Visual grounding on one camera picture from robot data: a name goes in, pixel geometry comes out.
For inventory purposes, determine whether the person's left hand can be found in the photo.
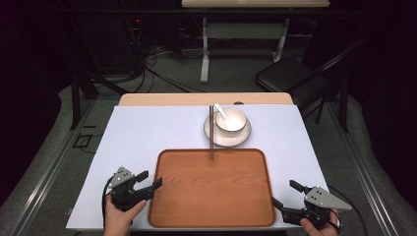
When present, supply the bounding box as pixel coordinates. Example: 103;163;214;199
103;194;148;236

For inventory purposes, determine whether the dark brown chopstick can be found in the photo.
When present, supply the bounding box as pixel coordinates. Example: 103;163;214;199
208;105;213;161
210;105;215;161

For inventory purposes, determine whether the white ceramic spoon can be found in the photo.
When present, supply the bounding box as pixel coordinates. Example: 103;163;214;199
212;102;231;128

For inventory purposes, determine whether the black folding chair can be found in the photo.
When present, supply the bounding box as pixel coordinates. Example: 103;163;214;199
254;37;370;126

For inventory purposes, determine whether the metal floor rail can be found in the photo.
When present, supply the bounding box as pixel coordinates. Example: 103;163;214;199
324;100;400;236
11;97;96;236

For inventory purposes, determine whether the white-legged background table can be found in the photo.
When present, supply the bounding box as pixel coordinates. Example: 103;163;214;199
181;0;331;85

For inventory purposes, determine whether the brown wooden tray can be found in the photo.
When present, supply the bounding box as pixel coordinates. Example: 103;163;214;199
148;147;277;229

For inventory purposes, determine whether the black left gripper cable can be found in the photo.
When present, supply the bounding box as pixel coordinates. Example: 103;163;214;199
101;176;115;228

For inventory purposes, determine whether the white table cover sheet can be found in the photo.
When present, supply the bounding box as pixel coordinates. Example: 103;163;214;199
65;104;332;231

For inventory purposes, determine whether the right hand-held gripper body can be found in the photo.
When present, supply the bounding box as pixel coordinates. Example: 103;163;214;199
280;185;353;229

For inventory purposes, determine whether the person's right hand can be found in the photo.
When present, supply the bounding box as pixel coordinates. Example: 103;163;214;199
299;209;342;236

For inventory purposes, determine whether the white bowl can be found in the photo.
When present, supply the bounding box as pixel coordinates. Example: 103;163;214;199
214;107;248;134

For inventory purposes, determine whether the white round plate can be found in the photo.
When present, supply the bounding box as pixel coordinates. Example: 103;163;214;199
203;112;253;148

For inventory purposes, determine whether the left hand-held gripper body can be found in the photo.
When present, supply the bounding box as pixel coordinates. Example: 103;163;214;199
108;166;155;212

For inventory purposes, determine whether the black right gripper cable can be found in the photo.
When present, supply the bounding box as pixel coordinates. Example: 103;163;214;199
328;185;370;236

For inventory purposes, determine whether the black metal stand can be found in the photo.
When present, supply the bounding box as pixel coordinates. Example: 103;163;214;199
69;69;130;131

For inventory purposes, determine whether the black floor cable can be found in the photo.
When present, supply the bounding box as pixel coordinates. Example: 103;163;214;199
131;57;206;94

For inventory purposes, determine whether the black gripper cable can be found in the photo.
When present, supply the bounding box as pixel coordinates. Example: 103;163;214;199
101;176;115;228
328;185;370;236

